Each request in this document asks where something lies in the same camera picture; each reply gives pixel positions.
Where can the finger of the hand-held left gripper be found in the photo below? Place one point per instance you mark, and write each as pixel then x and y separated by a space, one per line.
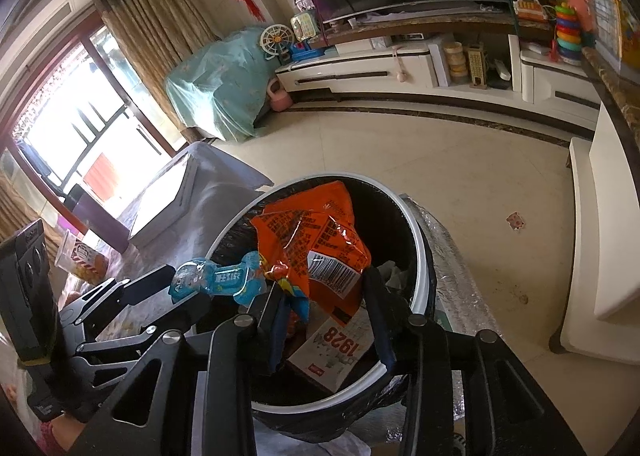
pixel 125 288
pixel 180 316

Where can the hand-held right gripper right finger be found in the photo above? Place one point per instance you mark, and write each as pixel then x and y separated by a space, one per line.
pixel 377 321

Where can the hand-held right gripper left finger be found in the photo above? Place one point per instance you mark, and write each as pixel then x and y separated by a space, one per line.
pixel 272 331

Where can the light blue wrapper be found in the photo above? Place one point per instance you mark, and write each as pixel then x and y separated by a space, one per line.
pixel 220 281

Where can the white printed carton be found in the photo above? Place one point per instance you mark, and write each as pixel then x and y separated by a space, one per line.
pixel 330 351

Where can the white rimmed black bin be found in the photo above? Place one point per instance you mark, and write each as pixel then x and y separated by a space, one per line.
pixel 395 218

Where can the orange snack bag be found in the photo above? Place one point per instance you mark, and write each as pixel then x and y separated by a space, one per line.
pixel 310 231

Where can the person's left hand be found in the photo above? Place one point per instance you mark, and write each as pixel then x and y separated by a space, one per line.
pixel 65 433

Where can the clear plastic snack cup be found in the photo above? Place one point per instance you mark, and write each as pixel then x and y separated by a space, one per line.
pixel 80 261

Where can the purple thermos bottle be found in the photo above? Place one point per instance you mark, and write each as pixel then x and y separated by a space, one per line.
pixel 100 221

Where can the silver foil mat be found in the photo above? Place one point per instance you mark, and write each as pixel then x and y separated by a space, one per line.
pixel 450 276

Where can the thick colourful book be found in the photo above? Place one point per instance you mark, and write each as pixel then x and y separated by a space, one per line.
pixel 160 206

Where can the beige patterned curtain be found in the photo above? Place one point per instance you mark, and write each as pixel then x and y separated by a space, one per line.
pixel 15 206
pixel 145 20

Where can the pink floor sticker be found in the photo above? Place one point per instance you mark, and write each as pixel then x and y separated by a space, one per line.
pixel 515 221

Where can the teal cloth covered furniture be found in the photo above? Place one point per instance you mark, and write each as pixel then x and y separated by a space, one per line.
pixel 220 80

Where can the marble top white counter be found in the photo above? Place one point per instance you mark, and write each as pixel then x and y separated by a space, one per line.
pixel 590 236

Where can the white television cabinet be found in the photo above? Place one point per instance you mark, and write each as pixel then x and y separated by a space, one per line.
pixel 360 70

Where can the pink hanging toy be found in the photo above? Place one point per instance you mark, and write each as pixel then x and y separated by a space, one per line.
pixel 399 64

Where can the wooden tower toy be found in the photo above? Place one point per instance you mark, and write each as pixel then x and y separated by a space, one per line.
pixel 477 68

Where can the stacked round containers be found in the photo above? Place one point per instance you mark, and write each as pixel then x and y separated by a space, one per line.
pixel 456 60

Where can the blue toy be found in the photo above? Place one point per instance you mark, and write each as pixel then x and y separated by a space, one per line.
pixel 306 55

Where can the white remote control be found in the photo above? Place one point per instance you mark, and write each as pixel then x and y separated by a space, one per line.
pixel 501 70

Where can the ferris wheel toy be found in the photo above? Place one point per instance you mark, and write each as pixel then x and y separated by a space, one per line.
pixel 275 40

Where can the yellow green toy phone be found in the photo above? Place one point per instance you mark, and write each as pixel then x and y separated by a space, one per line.
pixel 303 26

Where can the orange toy cash register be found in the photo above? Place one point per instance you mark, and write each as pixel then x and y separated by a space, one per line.
pixel 530 9

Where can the yellow toy box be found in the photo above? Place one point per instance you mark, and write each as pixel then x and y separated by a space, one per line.
pixel 630 30

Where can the wooden frame glass door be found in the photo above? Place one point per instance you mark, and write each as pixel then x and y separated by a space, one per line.
pixel 65 120

